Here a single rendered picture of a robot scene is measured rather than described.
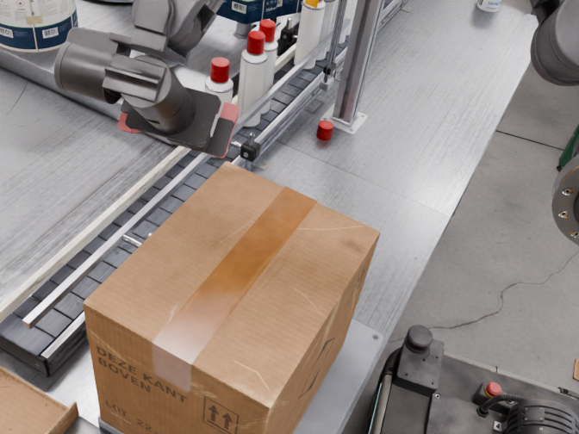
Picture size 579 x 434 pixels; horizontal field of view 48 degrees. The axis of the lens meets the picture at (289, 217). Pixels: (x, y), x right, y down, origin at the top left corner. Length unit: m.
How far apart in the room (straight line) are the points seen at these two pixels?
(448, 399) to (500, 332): 0.59
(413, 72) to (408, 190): 0.47
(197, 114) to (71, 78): 0.15
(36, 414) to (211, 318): 0.37
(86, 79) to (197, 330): 0.29
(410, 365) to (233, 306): 1.09
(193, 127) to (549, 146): 2.59
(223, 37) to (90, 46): 0.96
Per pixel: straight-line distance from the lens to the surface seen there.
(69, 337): 1.03
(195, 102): 0.79
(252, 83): 1.31
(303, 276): 0.78
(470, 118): 1.66
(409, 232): 1.29
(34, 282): 1.05
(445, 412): 1.77
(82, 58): 0.72
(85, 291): 1.07
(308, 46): 1.55
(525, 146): 3.17
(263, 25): 1.31
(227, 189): 0.87
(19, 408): 1.03
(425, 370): 1.79
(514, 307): 2.42
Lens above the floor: 1.71
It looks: 45 degrees down
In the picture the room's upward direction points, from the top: 10 degrees clockwise
